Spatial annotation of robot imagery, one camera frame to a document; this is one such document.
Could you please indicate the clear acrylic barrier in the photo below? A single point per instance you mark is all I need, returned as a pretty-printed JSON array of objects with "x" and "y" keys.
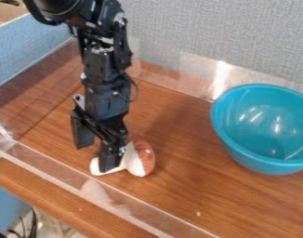
[{"x": 197, "y": 196}]

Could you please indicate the white brown toy mushroom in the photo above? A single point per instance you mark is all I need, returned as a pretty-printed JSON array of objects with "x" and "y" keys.
[{"x": 137, "y": 160}]

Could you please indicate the wooden shelf box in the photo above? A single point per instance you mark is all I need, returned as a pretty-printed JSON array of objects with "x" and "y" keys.
[{"x": 10, "y": 12}]

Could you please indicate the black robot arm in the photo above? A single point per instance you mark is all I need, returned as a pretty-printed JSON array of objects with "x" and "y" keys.
[{"x": 97, "y": 23}]

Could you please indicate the blue plastic bowl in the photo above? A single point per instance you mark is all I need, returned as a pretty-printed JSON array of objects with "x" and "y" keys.
[{"x": 257, "y": 121}]

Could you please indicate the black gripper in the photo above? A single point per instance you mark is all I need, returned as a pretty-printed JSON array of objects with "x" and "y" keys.
[{"x": 97, "y": 118}]

